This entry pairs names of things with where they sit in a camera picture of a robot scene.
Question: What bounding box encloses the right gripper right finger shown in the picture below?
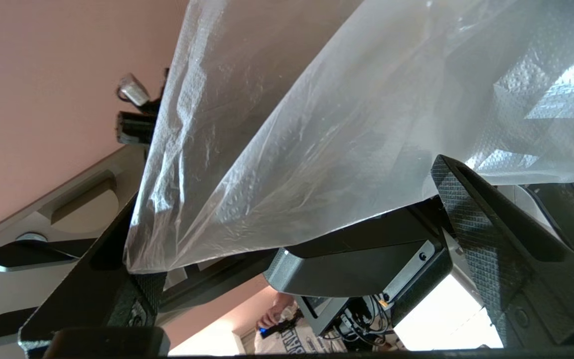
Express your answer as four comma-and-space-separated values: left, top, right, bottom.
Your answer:
430, 155, 574, 350

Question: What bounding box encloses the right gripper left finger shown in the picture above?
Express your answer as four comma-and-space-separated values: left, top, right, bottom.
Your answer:
18, 192, 170, 350

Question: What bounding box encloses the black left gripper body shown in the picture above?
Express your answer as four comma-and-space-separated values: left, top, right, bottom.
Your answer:
116, 111, 158, 146

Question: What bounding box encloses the clear plastic trash bag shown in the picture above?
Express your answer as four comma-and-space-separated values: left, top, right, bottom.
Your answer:
124, 0, 574, 274

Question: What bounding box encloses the bystander hand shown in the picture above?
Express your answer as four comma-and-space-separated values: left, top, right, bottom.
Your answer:
257, 293, 297, 331

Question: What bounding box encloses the grey black robot torso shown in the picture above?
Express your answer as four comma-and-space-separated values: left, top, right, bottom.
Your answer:
263, 199, 472, 350

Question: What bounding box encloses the person in white printed shirt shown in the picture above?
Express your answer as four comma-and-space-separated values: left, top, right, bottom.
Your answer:
255, 319, 407, 356

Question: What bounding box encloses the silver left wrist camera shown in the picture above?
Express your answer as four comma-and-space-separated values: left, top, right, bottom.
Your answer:
117, 74, 150, 106

